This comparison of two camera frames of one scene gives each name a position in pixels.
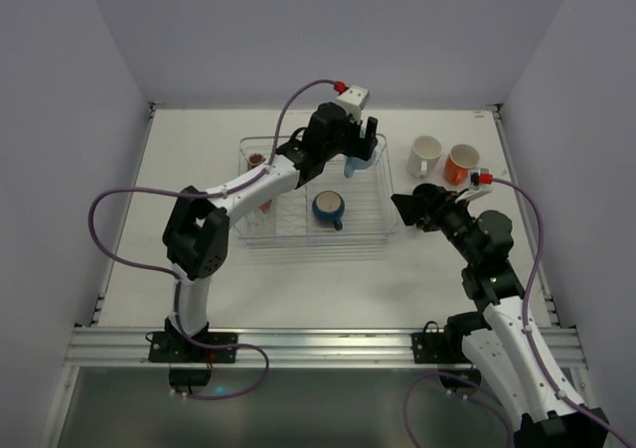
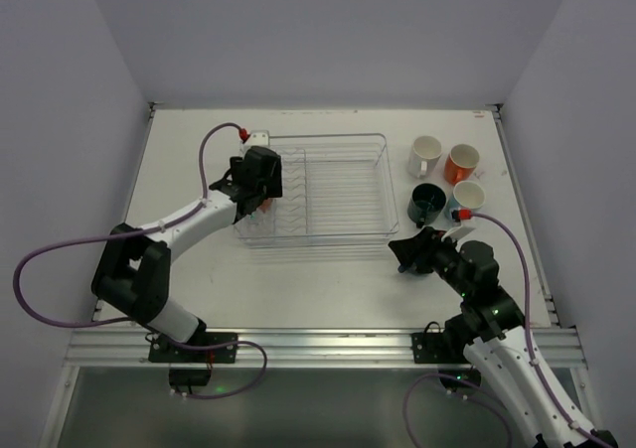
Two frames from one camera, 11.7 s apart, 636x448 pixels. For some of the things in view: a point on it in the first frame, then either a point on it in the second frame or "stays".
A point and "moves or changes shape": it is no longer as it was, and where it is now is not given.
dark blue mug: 328,210 -> 411,268
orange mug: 462,158 stays
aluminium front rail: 300,348 stays
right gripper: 423,210 -> 417,248
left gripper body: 359,135 -> 246,203
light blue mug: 353,164 moves or changes shape
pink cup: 265,206 stays
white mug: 424,156 stays
